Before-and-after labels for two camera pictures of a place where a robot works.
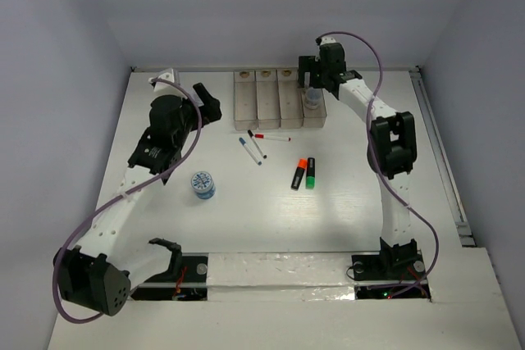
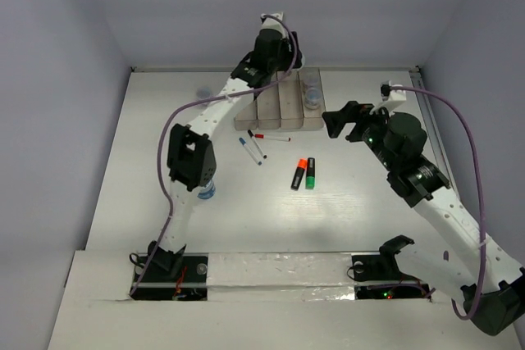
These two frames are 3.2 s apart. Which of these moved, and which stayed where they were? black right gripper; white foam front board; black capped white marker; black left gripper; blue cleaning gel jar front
Moved: black left gripper; black right gripper
Stayed: blue cleaning gel jar front; black capped white marker; white foam front board
